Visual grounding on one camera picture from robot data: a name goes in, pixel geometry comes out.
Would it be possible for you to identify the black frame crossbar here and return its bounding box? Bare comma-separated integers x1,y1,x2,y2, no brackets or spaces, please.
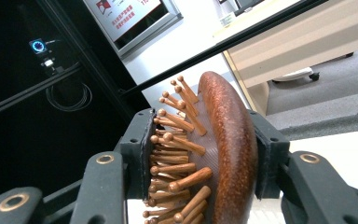
0,63,82,123

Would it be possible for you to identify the coiled black cable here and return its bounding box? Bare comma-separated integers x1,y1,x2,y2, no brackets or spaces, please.
45,81,93,113

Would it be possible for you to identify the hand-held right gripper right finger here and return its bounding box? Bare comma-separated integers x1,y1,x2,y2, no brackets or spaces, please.
249,110,358,224

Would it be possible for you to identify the framed wall poster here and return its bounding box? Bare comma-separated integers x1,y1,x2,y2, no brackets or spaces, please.
83,0,184,58

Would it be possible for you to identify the black frame post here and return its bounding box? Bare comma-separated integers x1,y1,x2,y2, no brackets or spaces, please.
36,0,152,125

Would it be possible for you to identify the black horizontal frame bar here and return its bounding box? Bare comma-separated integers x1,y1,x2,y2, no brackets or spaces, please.
119,0,329,98

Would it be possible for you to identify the light wooden desk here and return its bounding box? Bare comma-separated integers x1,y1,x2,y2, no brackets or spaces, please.
213,0,358,118

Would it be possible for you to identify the white chair base with caster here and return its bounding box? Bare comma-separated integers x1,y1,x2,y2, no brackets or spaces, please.
271,65,322,84

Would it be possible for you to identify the camera with blue ring light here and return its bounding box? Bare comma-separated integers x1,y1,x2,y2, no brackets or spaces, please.
28,37,59,69

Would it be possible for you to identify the brown wooden hairbrush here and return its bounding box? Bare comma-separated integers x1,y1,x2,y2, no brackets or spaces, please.
142,70,260,224

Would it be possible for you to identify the black curtain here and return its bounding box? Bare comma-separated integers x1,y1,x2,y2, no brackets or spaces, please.
0,0,152,208

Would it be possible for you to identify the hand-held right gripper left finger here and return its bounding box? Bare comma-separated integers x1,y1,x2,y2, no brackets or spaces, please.
70,107,158,224

